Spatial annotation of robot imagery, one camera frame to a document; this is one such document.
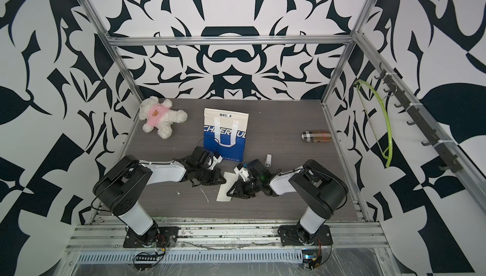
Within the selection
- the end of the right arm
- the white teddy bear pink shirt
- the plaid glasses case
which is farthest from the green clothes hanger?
the white teddy bear pink shirt

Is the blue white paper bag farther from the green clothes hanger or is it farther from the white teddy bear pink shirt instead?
the green clothes hanger

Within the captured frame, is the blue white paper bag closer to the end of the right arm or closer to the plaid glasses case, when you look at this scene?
the end of the right arm

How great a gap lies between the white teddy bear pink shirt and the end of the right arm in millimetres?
450

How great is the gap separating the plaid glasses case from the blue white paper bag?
36cm

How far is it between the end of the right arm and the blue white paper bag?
135 millimetres

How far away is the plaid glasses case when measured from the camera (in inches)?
40.7

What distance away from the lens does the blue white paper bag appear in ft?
2.72

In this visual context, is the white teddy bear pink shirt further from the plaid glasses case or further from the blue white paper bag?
the plaid glasses case

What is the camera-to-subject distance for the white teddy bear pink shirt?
39.5 inches
